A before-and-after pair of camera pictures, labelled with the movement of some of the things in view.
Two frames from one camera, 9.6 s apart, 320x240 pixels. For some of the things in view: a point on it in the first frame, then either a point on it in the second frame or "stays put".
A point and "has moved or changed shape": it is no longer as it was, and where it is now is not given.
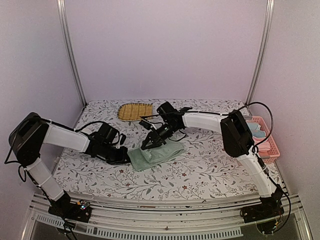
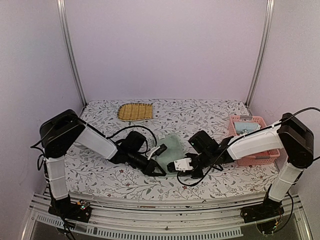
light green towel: [142, 159] has moved or changed shape
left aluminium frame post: [61, 6] stays put
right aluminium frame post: [269, 13] stays put
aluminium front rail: [175, 222] stays put
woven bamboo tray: [134, 111] stays put
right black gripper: [155, 140] -> [197, 175]
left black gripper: [122, 159] -> [149, 169]
